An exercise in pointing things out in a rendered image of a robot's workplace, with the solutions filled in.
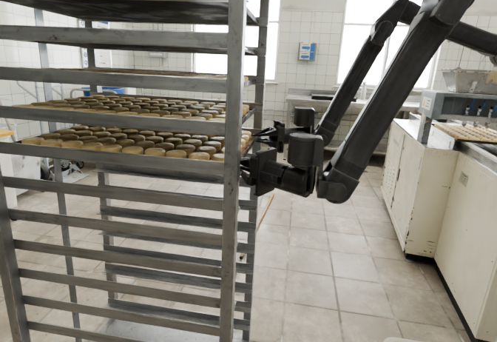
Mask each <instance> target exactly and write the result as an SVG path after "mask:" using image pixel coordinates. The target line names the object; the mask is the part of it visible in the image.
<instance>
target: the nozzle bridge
mask: <svg viewBox="0 0 497 342"><path fill-rule="evenodd" d="M473 98H474V103H473ZM485 99H486V104H485V106H484V100H485ZM496 100H497V95H483V94H471V93H453V92H449V91H446V90H422V96H421V100H420V104H419V113H421V114H422V117H421V121H420V125H419V131H418V135H417V141H418V142H420V143H421V144H427V143H428V139H429V135H430V128H431V124H432V120H433V119H450V120H460V121H477V122H487V123H497V108H496V104H497V101H496ZM472 103H473V106H472V109H471V110H470V111H469V114H468V116H465V115H464V112H465V109H466V107H467V105H468V104H469V105H470V108H471V105H472ZM479 105H481V109H482V108H483V106H484V109H483V110H482V112H481V114H480V116H479V117H476V112H477V109H478V108H479ZM491 106H493V111H494V109H495V108H496V111H495V112H494V113H493V114H492V118H488V117H487V115H488V112H489V109H490V107H491Z"/></svg>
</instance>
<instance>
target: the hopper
mask: <svg viewBox="0 0 497 342"><path fill-rule="evenodd" d="M441 71H442V75H443V77H444V82H445V84H446V87H447V91H449V92H453V93H471V94H483V95H497V70H466V69H441Z"/></svg>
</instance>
